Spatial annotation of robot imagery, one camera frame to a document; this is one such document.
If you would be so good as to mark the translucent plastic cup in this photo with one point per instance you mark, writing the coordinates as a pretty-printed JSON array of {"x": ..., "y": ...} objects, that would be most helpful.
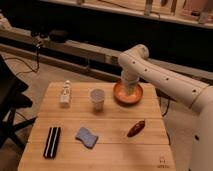
[{"x": 97, "y": 97}]

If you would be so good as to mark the blue sponge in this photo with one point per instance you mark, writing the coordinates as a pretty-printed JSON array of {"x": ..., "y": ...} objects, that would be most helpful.
[{"x": 86, "y": 137}]

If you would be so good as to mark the small white bottle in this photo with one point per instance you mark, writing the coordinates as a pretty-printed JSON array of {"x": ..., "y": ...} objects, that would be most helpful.
[{"x": 65, "y": 95}]

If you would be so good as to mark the black white striped block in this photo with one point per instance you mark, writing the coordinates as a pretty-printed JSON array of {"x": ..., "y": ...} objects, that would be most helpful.
[{"x": 52, "y": 142}]

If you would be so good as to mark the black power adapter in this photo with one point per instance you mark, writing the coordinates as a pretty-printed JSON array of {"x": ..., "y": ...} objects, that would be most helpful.
[{"x": 59, "y": 36}]

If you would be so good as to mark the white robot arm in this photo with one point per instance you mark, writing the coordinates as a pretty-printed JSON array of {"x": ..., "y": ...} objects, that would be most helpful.
[{"x": 194, "y": 94}]

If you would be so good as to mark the orange wooden bowl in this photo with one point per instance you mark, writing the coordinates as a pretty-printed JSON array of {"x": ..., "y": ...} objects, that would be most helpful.
[{"x": 120, "y": 95}]

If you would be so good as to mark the dark red chili pepper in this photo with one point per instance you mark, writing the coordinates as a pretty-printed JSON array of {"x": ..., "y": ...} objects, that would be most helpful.
[{"x": 136, "y": 128}]

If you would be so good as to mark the black office chair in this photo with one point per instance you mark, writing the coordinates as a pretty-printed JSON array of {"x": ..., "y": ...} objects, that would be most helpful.
[{"x": 11, "y": 99}]

